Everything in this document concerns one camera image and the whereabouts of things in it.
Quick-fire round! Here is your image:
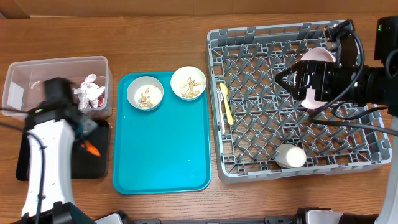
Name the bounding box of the white plastic fork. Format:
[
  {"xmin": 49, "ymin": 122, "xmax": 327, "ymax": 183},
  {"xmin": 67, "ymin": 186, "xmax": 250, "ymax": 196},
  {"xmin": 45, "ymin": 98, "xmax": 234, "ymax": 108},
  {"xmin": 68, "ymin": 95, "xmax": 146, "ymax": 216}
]
[{"xmin": 216, "ymin": 87, "xmax": 225, "ymax": 135}]

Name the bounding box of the black plastic tray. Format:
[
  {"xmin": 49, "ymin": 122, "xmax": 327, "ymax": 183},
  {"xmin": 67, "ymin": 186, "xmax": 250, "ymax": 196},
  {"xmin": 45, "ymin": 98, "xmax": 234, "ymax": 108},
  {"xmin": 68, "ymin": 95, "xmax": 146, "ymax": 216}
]
[{"xmin": 16, "ymin": 119, "xmax": 110, "ymax": 181}]

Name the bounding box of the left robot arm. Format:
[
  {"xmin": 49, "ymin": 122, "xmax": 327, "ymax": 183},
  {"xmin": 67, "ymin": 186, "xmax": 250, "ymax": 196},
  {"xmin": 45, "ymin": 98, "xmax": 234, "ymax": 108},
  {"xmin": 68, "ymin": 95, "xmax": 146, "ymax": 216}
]
[{"xmin": 20, "ymin": 78, "xmax": 98, "ymax": 223}]

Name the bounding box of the white napkin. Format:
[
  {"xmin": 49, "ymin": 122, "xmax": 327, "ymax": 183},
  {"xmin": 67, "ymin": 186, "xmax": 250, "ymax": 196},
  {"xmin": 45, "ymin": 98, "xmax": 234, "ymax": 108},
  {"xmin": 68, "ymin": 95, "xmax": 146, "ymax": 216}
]
[{"xmin": 73, "ymin": 73, "xmax": 106, "ymax": 110}]

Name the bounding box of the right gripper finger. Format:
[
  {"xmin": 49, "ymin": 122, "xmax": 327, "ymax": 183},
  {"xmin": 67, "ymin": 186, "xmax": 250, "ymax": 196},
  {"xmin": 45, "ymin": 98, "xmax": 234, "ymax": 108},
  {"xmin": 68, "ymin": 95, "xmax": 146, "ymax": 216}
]
[
  {"xmin": 275, "ymin": 63, "xmax": 301, "ymax": 83},
  {"xmin": 276, "ymin": 81, "xmax": 300, "ymax": 100}
]

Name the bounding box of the yellow plastic spoon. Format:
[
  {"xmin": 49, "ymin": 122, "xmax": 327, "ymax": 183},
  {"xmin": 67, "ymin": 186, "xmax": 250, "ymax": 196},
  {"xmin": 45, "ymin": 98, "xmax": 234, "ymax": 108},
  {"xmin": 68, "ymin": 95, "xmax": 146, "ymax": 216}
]
[{"xmin": 220, "ymin": 83, "xmax": 234, "ymax": 126}]

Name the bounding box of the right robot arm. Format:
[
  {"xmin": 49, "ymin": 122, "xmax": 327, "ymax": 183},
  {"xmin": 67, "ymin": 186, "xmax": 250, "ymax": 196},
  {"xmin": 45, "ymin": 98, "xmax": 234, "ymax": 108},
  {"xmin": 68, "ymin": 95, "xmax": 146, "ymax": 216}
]
[{"xmin": 275, "ymin": 16, "xmax": 397, "ymax": 137}]

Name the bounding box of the grey dishwasher rack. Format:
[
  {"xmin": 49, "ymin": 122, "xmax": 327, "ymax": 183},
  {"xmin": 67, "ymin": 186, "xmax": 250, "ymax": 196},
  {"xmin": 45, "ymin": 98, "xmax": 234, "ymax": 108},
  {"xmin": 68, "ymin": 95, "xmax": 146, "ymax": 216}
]
[{"xmin": 207, "ymin": 21, "xmax": 392, "ymax": 183}]

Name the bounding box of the pink round plate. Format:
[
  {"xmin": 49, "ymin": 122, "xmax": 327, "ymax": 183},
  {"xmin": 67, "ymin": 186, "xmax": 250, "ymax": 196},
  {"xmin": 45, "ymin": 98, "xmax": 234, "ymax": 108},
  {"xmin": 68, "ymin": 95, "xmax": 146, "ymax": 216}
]
[{"xmin": 298, "ymin": 47, "xmax": 337, "ymax": 110}]

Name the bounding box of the teal plastic tray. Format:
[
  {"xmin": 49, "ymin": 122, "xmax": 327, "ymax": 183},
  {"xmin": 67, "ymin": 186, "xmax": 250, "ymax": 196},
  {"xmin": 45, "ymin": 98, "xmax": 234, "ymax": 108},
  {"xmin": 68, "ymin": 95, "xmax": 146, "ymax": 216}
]
[{"xmin": 113, "ymin": 72, "xmax": 211, "ymax": 195}]

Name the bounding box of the clear plastic bin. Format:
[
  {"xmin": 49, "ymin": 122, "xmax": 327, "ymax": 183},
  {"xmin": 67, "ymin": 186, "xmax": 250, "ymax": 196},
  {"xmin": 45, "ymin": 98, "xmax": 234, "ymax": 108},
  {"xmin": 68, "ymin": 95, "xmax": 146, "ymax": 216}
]
[{"xmin": 1, "ymin": 56, "xmax": 113, "ymax": 121}]

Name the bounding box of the white bowl with peanuts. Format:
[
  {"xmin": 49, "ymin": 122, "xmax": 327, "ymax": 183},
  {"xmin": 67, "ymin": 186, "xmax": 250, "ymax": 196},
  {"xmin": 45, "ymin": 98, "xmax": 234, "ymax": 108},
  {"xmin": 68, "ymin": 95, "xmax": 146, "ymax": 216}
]
[{"xmin": 170, "ymin": 66, "xmax": 207, "ymax": 101}]

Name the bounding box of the white plastic cup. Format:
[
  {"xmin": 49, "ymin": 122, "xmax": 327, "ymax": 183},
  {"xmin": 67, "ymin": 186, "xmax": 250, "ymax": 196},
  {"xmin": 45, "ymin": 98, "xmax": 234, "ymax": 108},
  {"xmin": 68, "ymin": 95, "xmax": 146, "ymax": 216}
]
[{"xmin": 275, "ymin": 144, "xmax": 307, "ymax": 168}]

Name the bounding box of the orange carrot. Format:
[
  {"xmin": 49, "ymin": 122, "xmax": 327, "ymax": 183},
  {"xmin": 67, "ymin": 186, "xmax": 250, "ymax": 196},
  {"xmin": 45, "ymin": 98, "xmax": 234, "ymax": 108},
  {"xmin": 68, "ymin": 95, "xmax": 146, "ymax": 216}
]
[{"xmin": 80, "ymin": 140, "xmax": 101, "ymax": 157}]

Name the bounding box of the grey bowl with food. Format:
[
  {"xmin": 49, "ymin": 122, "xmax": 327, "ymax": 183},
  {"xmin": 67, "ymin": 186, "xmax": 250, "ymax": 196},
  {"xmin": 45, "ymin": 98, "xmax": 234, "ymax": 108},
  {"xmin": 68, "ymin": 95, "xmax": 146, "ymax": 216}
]
[{"xmin": 127, "ymin": 76, "xmax": 164, "ymax": 111}]

